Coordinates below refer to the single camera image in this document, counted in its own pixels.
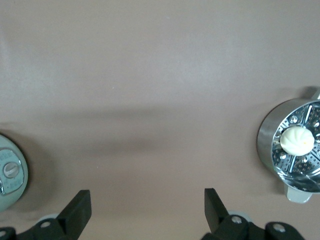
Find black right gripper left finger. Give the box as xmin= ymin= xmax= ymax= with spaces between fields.
xmin=0 ymin=189 xmax=91 ymax=240

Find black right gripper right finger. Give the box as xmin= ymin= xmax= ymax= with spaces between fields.
xmin=201 ymin=188 xmax=305 ymax=240

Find stainless steel cooking pot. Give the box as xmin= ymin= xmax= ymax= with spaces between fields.
xmin=0 ymin=133 xmax=29 ymax=214

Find stainless steel steamer pot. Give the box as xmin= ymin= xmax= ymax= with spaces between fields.
xmin=257 ymin=86 xmax=320 ymax=204

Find perforated steel steamer insert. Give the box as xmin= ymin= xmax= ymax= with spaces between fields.
xmin=271 ymin=99 xmax=320 ymax=194

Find white steamed bun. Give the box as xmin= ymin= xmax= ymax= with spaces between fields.
xmin=279 ymin=125 xmax=315 ymax=155

